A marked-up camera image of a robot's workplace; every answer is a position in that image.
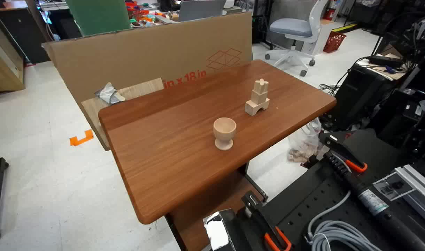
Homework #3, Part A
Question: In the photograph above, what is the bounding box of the brown table pedestal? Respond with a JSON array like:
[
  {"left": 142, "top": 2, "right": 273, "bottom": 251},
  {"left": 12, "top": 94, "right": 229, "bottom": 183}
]
[{"left": 164, "top": 164, "right": 268, "bottom": 251}]

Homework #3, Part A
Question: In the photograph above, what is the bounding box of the crumpled grey paper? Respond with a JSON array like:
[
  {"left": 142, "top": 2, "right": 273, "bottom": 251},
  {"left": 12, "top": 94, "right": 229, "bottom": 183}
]
[{"left": 94, "top": 81, "right": 126, "bottom": 106}]

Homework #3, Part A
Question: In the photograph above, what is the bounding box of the black cylinder white label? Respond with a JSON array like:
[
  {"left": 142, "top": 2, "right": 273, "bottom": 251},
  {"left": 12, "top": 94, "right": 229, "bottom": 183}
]
[{"left": 324, "top": 152, "right": 425, "bottom": 251}]

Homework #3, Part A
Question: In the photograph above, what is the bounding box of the grey coiled cable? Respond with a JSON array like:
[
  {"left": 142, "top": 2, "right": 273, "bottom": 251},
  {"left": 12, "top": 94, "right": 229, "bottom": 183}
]
[{"left": 305, "top": 190, "right": 383, "bottom": 251}]

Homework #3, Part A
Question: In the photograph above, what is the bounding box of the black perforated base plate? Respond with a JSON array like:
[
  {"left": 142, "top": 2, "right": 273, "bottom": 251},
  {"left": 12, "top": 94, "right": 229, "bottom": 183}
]
[{"left": 229, "top": 159, "right": 425, "bottom": 251}]

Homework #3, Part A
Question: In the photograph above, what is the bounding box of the black clamp orange handle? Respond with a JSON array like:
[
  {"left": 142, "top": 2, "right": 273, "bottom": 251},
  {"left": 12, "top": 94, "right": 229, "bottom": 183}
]
[
  {"left": 317, "top": 130, "right": 369, "bottom": 176},
  {"left": 240, "top": 193, "right": 293, "bottom": 251}
]

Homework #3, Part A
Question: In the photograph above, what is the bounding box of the wooden cube block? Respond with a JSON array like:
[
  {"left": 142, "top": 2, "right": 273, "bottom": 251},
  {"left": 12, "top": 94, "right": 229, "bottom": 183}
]
[{"left": 249, "top": 88, "right": 268, "bottom": 106}]

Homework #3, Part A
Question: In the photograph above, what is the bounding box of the red basket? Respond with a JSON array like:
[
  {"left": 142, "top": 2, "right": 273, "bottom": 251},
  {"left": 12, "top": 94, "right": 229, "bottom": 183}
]
[{"left": 321, "top": 31, "right": 348, "bottom": 55}]

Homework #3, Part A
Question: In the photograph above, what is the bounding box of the black equipment cart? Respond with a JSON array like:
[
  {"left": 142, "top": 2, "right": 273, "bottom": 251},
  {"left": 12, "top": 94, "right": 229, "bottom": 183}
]
[{"left": 330, "top": 55, "right": 408, "bottom": 132}]

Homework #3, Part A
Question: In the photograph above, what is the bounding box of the light wooden cabinet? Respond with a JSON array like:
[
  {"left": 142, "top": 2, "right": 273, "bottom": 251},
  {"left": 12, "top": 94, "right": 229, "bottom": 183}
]
[{"left": 0, "top": 13, "right": 26, "bottom": 97}]

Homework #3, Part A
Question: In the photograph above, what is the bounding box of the crumpled plastic bag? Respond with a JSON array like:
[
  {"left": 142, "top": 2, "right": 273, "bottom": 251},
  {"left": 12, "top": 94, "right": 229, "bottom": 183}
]
[{"left": 285, "top": 118, "right": 331, "bottom": 165}]

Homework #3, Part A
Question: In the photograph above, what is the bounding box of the grey office chair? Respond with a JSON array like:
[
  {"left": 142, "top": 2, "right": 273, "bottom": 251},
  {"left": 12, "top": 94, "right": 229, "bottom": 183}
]
[{"left": 263, "top": 0, "right": 330, "bottom": 79}]

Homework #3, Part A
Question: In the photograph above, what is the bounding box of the wooden arch block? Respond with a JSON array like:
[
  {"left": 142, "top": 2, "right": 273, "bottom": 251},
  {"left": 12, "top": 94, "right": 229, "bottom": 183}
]
[{"left": 243, "top": 97, "right": 271, "bottom": 118}]

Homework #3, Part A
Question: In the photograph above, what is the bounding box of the shiny metal plate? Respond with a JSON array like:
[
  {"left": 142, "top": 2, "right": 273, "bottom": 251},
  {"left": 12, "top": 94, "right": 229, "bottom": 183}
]
[{"left": 201, "top": 211, "right": 232, "bottom": 251}]

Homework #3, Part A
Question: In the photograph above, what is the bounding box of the aluminium extrusion rail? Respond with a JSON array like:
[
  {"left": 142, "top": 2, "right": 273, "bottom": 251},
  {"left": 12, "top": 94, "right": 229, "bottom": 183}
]
[{"left": 392, "top": 164, "right": 425, "bottom": 229}]

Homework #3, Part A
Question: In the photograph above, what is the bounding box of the green board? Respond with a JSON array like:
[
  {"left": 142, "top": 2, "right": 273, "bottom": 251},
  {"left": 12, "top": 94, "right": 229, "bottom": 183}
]
[{"left": 63, "top": 0, "right": 132, "bottom": 38}]

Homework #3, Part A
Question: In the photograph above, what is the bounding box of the large cardboard sheet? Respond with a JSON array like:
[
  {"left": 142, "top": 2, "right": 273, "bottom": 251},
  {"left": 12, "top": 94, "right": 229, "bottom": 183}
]
[{"left": 41, "top": 12, "right": 254, "bottom": 151}]

